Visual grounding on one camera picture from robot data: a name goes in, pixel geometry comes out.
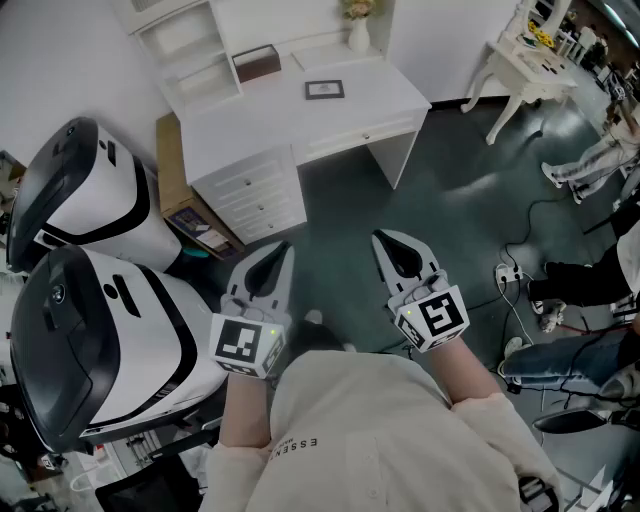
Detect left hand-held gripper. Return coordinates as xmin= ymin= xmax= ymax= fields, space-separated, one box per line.
xmin=209 ymin=241 xmax=297 ymax=380

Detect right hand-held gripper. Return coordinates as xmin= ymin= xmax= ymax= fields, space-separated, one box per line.
xmin=371 ymin=228 xmax=470 ymax=354

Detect black picture frame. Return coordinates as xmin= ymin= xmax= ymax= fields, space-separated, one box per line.
xmin=304 ymin=79 xmax=346 ymax=101

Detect person's left forearm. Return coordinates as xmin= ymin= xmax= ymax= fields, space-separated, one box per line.
xmin=218 ymin=372 xmax=282 ymax=451

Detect person's right forearm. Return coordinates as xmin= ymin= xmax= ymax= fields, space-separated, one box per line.
xmin=433 ymin=338 xmax=502 ymax=407

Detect white desk with drawers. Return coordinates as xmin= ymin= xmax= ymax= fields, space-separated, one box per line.
xmin=112 ymin=0 xmax=433 ymax=246

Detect person's dark trousers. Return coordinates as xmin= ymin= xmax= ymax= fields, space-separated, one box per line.
xmin=287 ymin=319 xmax=358 ymax=354

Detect white power strip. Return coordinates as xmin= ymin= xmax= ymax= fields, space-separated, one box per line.
xmin=494 ymin=263 xmax=524 ymax=287

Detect long cardboard box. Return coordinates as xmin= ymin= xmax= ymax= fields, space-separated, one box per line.
xmin=155 ymin=112 xmax=246 ymax=262

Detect white and black robot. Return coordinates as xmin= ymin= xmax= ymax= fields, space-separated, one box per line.
xmin=9 ymin=244 xmax=230 ymax=454
xmin=6 ymin=116 xmax=184 ymax=274

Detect person's cream shirt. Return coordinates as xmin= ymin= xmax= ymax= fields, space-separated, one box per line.
xmin=198 ymin=349 xmax=567 ymax=512

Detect dark brown open box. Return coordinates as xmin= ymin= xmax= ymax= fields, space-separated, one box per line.
xmin=231 ymin=43 xmax=283 ymax=84

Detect black chair base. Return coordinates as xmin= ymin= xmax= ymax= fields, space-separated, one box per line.
xmin=531 ymin=406 xmax=640 ymax=436

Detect flat white board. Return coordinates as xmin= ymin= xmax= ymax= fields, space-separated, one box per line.
xmin=291 ymin=42 xmax=387 ymax=72

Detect white ornate table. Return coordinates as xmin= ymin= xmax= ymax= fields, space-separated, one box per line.
xmin=459 ymin=0 xmax=580 ymax=147

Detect black office chair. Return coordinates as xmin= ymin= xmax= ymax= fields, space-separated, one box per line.
xmin=94 ymin=428 xmax=222 ymax=512

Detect white ribbed vase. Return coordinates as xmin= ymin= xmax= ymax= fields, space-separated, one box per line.
xmin=348 ymin=17 xmax=372 ymax=53

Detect black waist pack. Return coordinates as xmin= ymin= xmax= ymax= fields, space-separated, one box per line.
xmin=518 ymin=474 xmax=562 ymax=512

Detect yellow sunflowers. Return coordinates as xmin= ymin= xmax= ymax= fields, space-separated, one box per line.
xmin=528 ymin=26 xmax=557 ymax=51

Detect black floor cable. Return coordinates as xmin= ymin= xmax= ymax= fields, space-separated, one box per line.
xmin=501 ymin=196 xmax=572 ymax=274

